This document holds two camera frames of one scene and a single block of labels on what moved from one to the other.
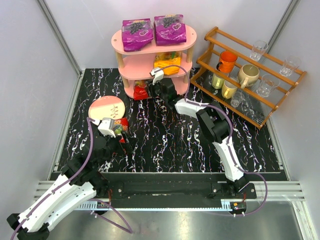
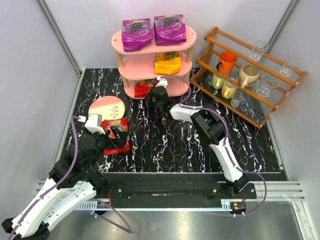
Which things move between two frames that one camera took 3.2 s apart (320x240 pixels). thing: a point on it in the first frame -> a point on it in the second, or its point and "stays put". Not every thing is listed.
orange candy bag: x=169 y=61 stays put
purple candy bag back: x=137 y=33 stays put
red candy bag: x=142 y=89 stays put
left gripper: x=122 y=138 -> x=110 y=136
